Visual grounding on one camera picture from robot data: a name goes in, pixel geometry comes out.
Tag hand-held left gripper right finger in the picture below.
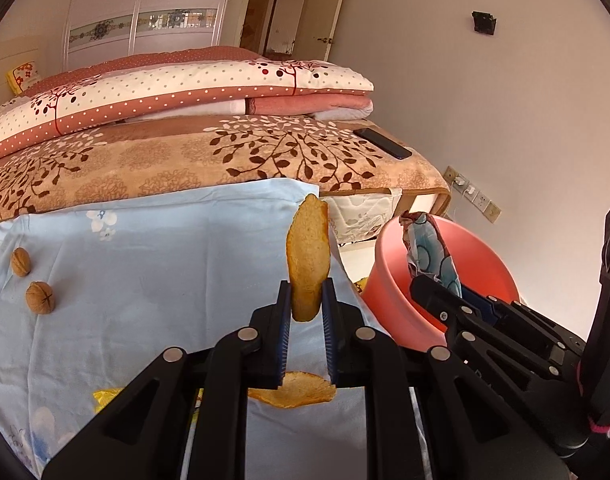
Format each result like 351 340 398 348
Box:
321 277 571 480

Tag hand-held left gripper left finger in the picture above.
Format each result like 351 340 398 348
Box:
42 280 292 480

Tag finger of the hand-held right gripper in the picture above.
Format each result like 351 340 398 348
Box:
460 286 586 361
409 274 578 453

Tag pink plastic basin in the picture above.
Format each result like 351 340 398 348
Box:
361 212 522 353

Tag red and blue wrapper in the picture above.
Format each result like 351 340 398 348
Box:
399 211 463 296

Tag bread slice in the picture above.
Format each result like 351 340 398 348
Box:
247 371 336 409
286 193 331 322

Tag bread slice on cloth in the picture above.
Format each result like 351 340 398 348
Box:
247 371 336 409

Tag white bed base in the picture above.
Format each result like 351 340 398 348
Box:
319 186 452 248

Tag light blue printed cloth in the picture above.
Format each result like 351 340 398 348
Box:
0 178 426 480

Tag black smartphone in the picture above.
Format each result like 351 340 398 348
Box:
353 127 413 161

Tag brown leaf-pattern blanket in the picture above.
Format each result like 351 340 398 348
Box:
0 114 448 226

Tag pink folded blanket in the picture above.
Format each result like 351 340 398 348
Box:
247 92 375 117

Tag walnut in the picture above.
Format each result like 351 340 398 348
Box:
11 247 32 277
25 281 56 315

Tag polka dot quilt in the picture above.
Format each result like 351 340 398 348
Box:
0 46 375 166

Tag cream room door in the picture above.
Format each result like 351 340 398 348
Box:
312 0 356 61

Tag yellow flower pillow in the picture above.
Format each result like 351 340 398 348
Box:
6 60 40 96

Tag pink strap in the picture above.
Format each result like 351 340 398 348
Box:
576 364 610 435

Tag black wall bracket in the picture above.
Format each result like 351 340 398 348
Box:
472 10 497 36

